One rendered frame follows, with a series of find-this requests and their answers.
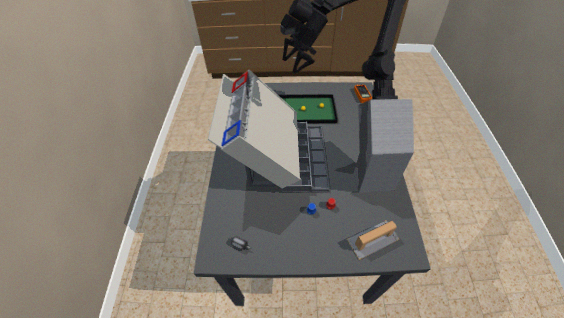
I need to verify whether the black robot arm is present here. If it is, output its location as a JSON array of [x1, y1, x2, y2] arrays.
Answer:
[[280, 0, 406, 100]]

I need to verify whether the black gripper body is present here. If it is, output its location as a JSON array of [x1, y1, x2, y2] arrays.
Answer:
[[290, 31, 319, 59]]

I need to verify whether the blue square band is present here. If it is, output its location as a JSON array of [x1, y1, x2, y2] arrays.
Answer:
[[222, 120, 241, 146]]

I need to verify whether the red plug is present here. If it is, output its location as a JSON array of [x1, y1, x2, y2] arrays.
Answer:
[[326, 198, 336, 209]]

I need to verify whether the blue plug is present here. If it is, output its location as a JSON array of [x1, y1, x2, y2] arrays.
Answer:
[[307, 203, 316, 215]]

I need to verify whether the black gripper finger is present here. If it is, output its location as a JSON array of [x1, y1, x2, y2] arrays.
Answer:
[[292, 51, 315, 73], [283, 38, 297, 61]]

